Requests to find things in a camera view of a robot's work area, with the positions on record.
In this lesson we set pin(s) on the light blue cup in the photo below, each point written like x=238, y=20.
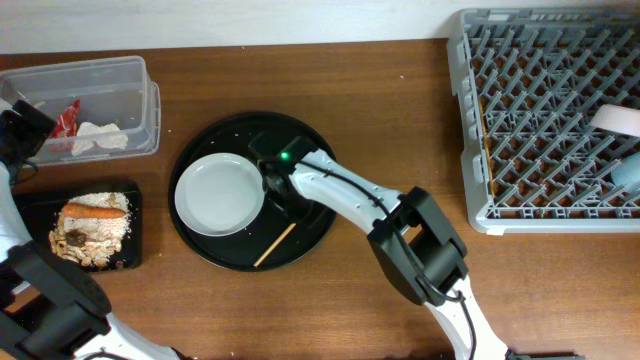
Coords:
x=627, y=174

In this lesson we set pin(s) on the wooden chopstick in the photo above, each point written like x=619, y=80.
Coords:
x=486, y=143
x=274, y=245

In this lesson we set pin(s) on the white bowl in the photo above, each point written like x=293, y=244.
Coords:
x=618, y=119

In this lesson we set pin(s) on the round black serving tray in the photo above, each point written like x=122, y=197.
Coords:
x=240, y=250

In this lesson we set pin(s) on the black rectangular tray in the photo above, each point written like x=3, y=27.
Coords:
x=39, y=211

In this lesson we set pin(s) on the orange carrot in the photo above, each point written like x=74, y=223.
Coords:
x=80, y=211

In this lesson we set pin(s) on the grey-white plate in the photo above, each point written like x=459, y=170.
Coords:
x=219, y=194

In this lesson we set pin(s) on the red snack wrapper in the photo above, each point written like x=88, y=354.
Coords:
x=66, y=123

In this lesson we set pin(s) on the grey dishwasher rack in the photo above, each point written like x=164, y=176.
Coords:
x=542, y=75

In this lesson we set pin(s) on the brown food lump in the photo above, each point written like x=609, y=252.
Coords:
x=76, y=238

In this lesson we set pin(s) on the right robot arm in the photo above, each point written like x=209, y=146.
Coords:
x=417, y=248

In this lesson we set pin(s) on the rice and peanut scraps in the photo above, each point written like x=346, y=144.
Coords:
x=106, y=237

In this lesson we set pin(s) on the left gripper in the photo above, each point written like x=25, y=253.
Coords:
x=34, y=134

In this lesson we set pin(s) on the clear plastic bin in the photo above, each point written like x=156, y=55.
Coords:
x=112, y=90

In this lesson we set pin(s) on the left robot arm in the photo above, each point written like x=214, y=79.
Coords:
x=51, y=309

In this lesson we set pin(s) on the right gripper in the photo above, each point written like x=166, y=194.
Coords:
x=307, y=211

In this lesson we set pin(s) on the white tissue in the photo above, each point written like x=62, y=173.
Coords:
x=89, y=135

